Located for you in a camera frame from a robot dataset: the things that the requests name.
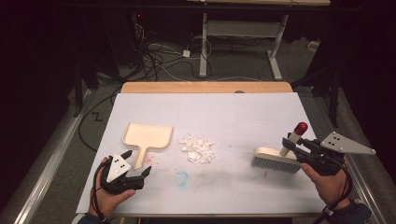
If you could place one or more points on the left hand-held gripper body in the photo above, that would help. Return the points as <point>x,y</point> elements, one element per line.
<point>117,169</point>

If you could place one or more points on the white power adapter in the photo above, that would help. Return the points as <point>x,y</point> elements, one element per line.
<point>186,53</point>

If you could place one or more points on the pile of white paper scraps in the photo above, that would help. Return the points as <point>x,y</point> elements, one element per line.
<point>197,150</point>

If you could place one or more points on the cream dustpan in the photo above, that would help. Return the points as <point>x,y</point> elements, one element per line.
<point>148,137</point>

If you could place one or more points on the black metal stand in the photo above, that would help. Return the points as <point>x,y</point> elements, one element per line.
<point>335,96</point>

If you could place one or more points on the white table sheet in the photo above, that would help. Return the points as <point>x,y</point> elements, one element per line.
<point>224,118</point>

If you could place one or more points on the person's right hand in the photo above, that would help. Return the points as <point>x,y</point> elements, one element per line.
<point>328,186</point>

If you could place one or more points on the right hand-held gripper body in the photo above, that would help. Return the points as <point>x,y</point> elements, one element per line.
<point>323,155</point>

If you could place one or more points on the white desk frame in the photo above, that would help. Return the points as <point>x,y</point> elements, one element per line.
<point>241,28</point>

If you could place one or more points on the person's left hand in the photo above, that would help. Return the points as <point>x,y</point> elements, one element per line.
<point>107,200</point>

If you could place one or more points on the aluminium rail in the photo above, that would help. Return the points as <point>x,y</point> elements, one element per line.
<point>46,161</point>
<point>367,193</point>

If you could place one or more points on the wooden table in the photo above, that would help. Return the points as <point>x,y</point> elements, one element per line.
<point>202,87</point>

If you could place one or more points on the white brush with red cap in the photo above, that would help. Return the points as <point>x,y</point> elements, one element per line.
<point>274,158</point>

